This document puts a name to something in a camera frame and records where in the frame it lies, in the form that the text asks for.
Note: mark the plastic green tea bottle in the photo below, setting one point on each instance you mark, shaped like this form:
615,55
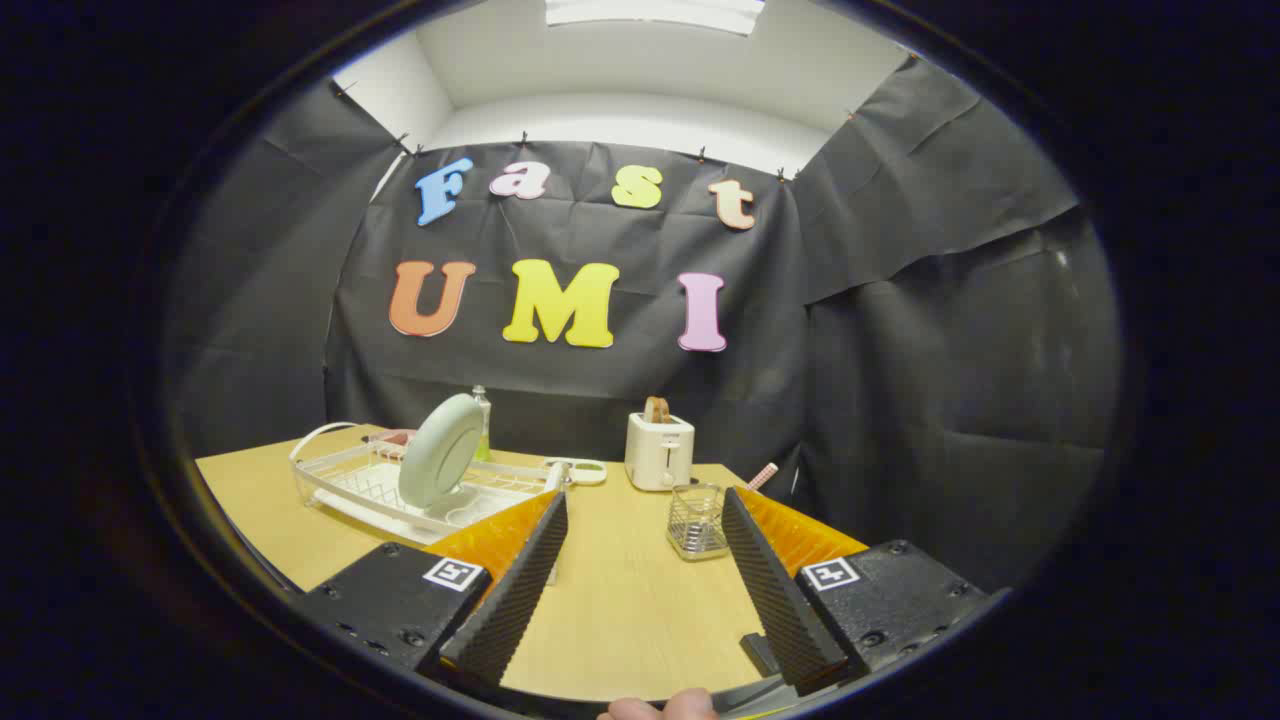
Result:
484,410

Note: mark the bread slice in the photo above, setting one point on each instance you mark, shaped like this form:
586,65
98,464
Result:
656,409

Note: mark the white toaster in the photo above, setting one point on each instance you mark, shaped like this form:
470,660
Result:
658,455

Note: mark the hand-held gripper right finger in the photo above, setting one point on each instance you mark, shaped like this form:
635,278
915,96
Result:
770,590

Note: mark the pink plate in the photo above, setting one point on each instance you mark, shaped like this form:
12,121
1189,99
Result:
392,437

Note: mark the light green plate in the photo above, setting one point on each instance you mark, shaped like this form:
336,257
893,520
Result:
440,450

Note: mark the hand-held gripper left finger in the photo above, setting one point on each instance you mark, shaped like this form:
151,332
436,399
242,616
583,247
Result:
515,600

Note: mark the white ceiling light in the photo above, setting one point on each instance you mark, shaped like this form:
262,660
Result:
655,12

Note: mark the white divided tray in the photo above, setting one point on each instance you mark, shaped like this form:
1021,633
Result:
585,472

